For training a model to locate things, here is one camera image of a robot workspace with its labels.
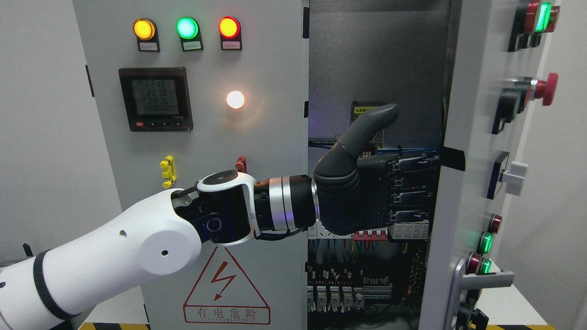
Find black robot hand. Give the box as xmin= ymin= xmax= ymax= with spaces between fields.
xmin=314 ymin=103 xmax=440 ymax=235

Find grey cabinet door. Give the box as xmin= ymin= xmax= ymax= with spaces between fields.
xmin=418 ymin=0 xmax=559 ymax=330
xmin=73 ymin=0 xmax=308 ymax=330

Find black white surge protector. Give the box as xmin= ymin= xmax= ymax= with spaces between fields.
xmin=388 ymin=220 xmax=430 ymax=241

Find metal mesh power supply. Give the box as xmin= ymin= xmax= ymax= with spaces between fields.
xmin=350 ymin=100 xmax=384 ymax=149

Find red terminal connector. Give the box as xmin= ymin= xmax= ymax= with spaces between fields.
xmin=235 ymin=155 xmax=248 ymax=173

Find white glowing indicator lamp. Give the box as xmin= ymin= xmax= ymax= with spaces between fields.
xmin=226 ymin=90 xmax=245 ymax=110

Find red electric hazard sign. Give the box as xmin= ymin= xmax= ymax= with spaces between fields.
xmin=183 ymin=247 xmax=272 ymax=325

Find yellow terminal connector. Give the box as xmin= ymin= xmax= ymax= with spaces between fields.
xmin=159 ymin=155 xmax=177 ymax=189

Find red indicator light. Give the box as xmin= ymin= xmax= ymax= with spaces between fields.
xmin=218 ymin=16 xmax=243 ymax=50

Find red emergency stop button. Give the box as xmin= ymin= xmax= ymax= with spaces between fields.
xmin=528 ymin=72 xmax=559 ymax=106

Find black digital power meter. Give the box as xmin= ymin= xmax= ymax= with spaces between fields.
xmin=119 ymin=67 xmax=193 ymax=132

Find green indicator light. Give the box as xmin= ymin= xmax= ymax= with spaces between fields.
xmin=176 ymin=16 xmax=204 ymax=52

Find yellow indicator light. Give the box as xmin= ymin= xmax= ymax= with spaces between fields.
xmin=133 ymin=17 xmax=160 ymax=52

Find black box with antenna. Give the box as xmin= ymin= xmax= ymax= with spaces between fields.
xmin=22 ymin=243 xmax=34 ymax=258

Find red handle circuit breaker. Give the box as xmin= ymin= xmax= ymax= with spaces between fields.
xmin=352 ymin=229 xmax=388 ymax=242

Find silver door handle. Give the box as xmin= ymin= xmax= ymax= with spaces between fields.
xmin=443 ymin=259 xmax=515 ymax=330

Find white selector switch right door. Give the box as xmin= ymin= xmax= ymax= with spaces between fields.
xmin=486 ymin=152 xmax=528 ymax=200

